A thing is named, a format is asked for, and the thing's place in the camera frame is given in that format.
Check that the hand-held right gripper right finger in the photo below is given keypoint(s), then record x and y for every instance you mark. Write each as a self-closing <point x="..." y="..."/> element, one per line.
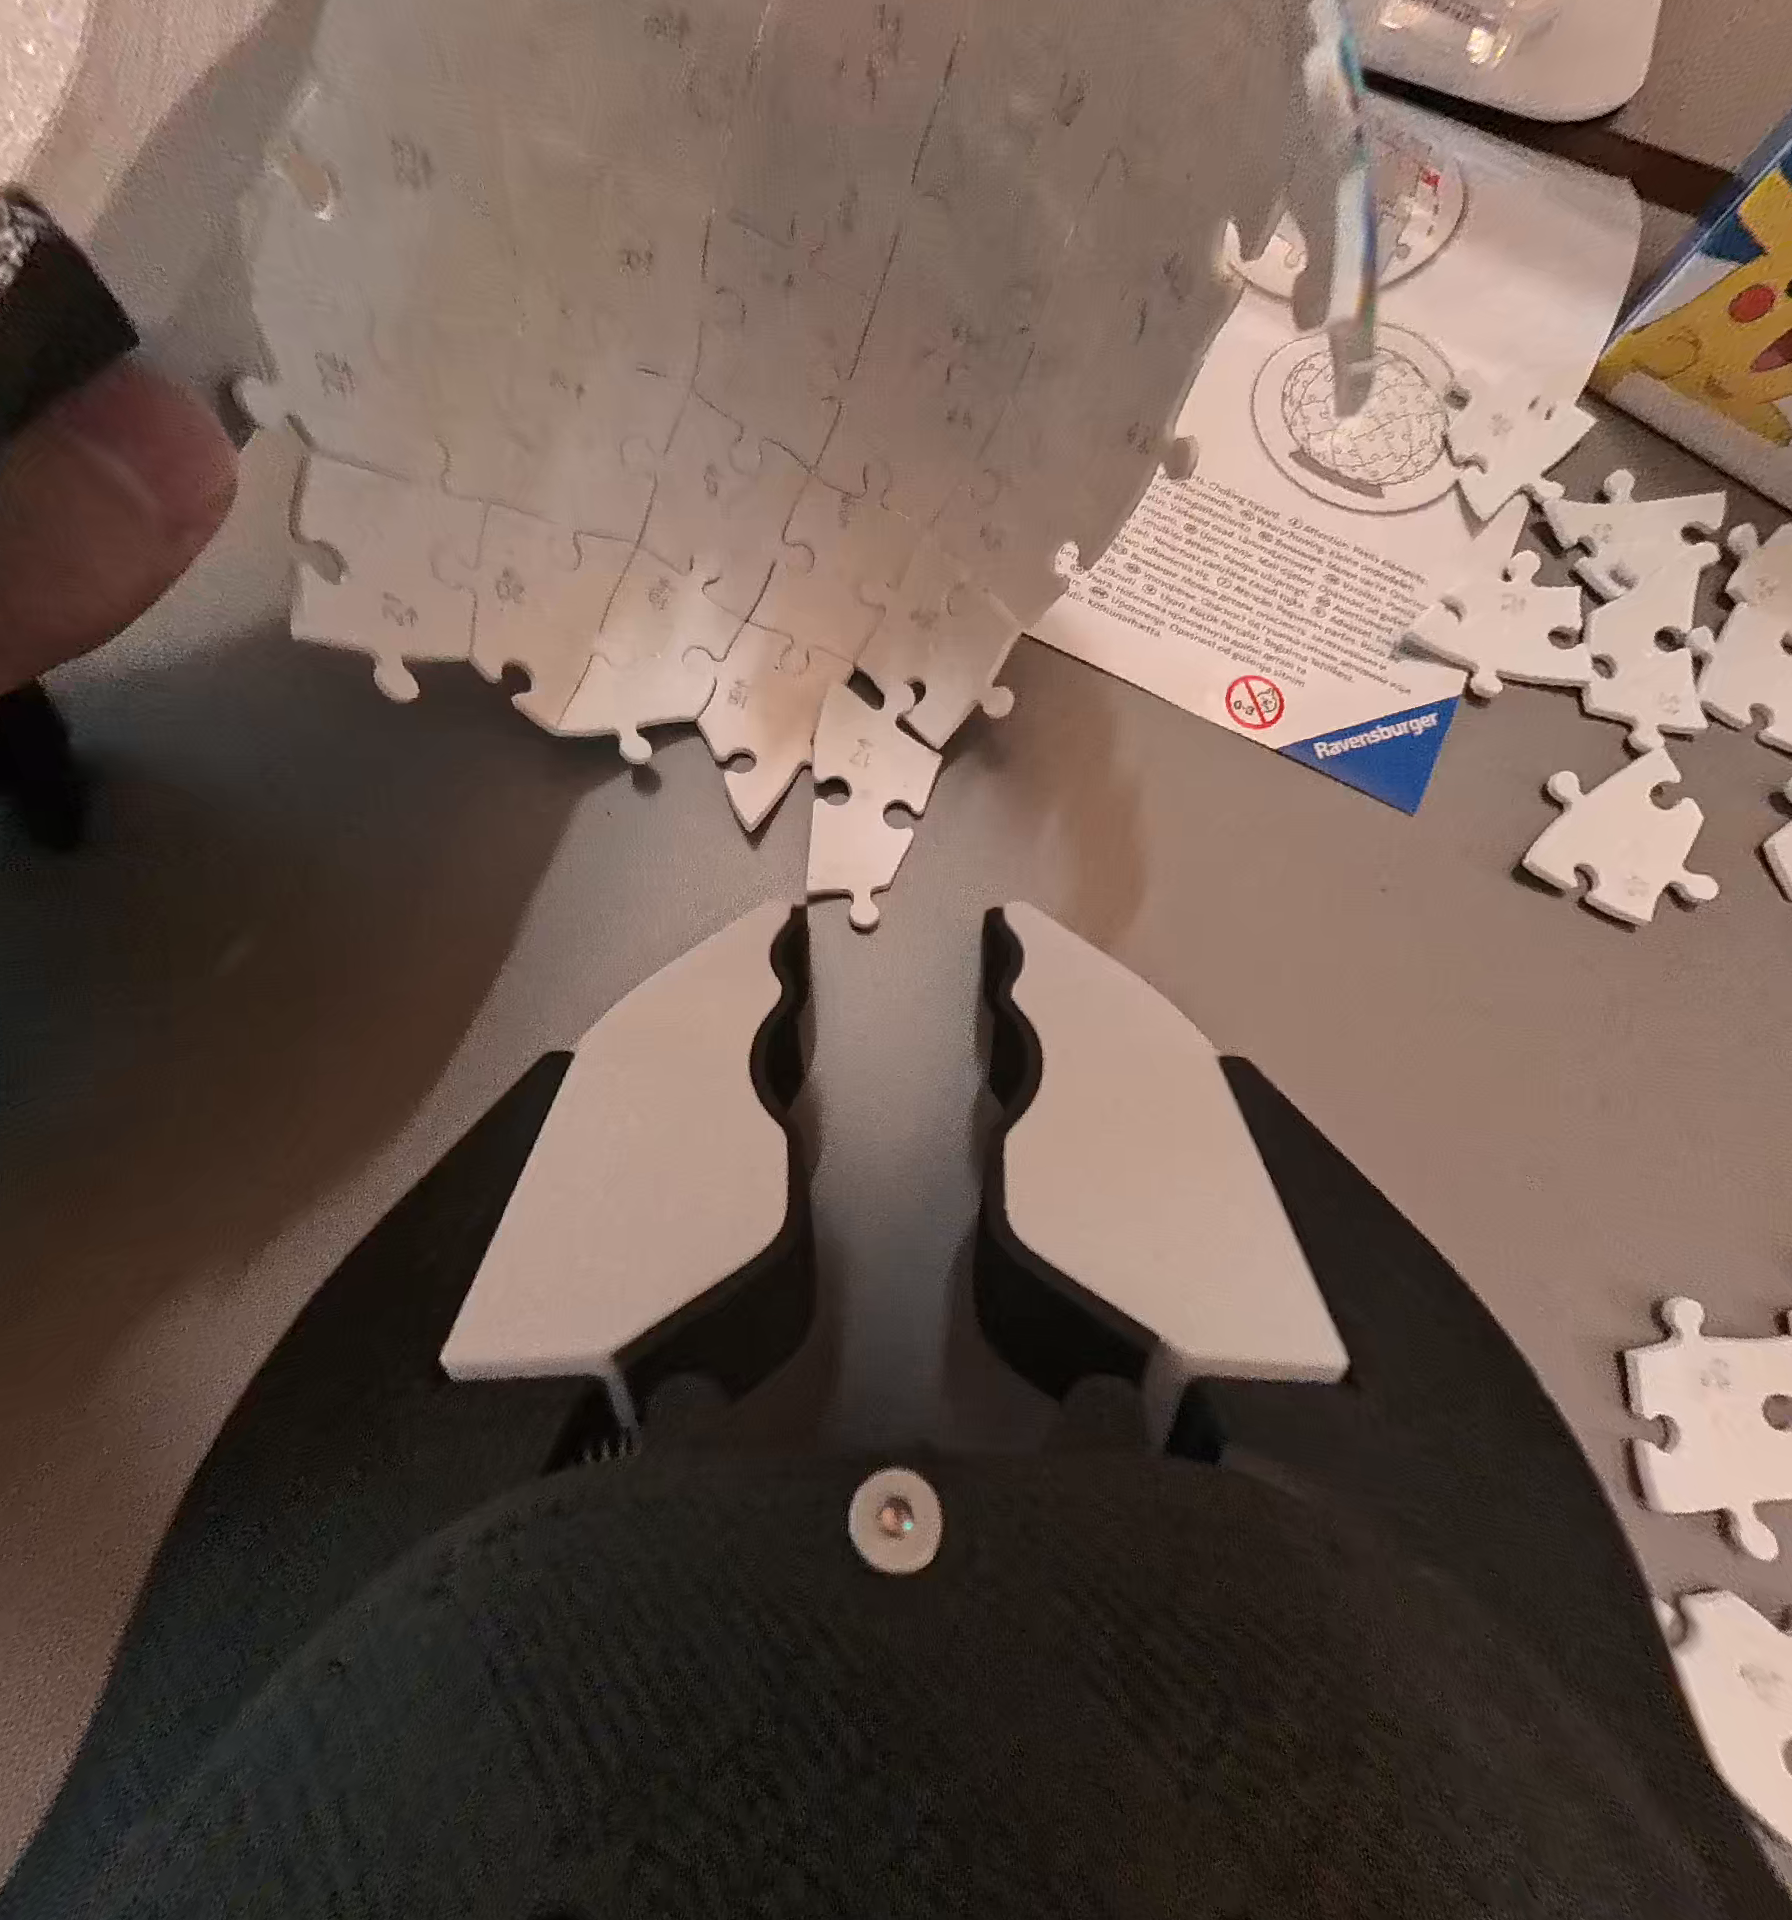
<point x="1141" y="1185"/>

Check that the partly built puzzle ball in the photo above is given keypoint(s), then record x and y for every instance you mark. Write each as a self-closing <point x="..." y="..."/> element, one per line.
<point x="686" y="380"/>

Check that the blue puzzle box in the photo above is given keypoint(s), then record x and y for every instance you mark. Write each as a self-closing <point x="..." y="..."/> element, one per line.
<point x="1763" y="302"/>

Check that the pile of white puzzle pieces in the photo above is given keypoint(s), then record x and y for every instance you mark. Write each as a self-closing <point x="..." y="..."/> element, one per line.
<point x="1660" y="648"/>

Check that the paper puzzle leaflet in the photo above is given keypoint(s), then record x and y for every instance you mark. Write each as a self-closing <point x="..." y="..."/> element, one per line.
<point x="1284" y="601"/>

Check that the person's left hand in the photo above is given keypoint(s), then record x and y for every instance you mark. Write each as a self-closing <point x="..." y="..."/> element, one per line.
<point x="105" y="514"/>

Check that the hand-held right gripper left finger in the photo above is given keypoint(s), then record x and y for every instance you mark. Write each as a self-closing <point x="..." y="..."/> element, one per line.
<point x="642" y="1185"/>

